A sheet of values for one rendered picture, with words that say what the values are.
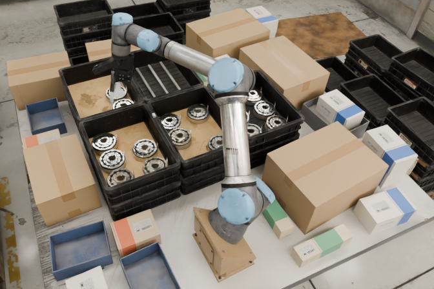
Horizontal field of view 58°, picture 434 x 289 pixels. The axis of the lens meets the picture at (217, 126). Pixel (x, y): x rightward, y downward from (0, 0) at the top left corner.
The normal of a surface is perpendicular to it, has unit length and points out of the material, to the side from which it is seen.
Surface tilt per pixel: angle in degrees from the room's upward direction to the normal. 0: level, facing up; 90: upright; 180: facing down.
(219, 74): 43
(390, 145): 0
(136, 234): 0
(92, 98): 0
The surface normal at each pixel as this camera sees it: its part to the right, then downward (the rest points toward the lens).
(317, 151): 0.05, -0.71
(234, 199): -0.38, 0.10
